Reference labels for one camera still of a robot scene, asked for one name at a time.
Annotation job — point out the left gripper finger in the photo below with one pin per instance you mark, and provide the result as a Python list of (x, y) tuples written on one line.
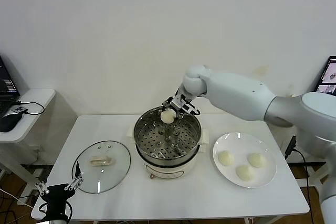
[(42, 189), (76, 183)]

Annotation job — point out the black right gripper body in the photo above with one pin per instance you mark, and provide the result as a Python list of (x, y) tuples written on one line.
[(178, 103)]

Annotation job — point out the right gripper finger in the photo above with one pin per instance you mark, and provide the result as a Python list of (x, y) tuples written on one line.
[(180, 114), (165, 106)]

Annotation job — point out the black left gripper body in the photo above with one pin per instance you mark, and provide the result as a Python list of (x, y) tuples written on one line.
[(57, 197)]

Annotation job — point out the white steamed baozi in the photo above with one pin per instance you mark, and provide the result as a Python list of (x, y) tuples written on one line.
[(225, 158), (257, 159), (167, 117), (245, 172)]

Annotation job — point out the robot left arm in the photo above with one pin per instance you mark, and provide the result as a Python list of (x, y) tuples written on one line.
[(53, 221)]

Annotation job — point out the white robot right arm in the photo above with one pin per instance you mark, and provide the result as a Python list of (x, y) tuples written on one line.
[(236, 95)]

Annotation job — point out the stainless steel steamer basket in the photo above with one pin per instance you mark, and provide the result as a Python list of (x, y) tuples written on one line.
[(183, 140)]

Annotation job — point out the white electric cooking pot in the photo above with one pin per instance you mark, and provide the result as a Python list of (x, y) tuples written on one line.
[(168, 171)]

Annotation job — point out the white round plate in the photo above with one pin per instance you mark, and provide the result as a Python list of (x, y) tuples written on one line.
[(236, 140)]

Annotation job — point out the white side table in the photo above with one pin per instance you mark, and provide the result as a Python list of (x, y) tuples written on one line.
[(34, 124), (315, 175)]

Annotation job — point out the black computer mouse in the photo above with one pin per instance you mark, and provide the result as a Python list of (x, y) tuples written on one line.
[(8, 123)]

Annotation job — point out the open dark laptop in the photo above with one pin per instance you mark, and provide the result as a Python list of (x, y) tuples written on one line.
[(328, 77), (6, 85)]

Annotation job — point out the grey wall socket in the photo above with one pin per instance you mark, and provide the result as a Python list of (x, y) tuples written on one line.
[(37, 152)]

